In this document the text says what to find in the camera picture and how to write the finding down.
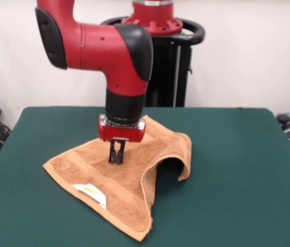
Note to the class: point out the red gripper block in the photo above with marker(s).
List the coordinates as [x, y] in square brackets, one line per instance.
[121, 133]

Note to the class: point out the dark green table cloth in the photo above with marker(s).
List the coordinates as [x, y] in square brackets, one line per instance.
[31, 218]

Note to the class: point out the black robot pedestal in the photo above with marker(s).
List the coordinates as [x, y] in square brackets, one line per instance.
[165, 77]

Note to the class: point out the tan terry towel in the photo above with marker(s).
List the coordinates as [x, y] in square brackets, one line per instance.
[124, 180]

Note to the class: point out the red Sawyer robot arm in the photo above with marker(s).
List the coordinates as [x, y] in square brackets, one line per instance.
[95, 46]

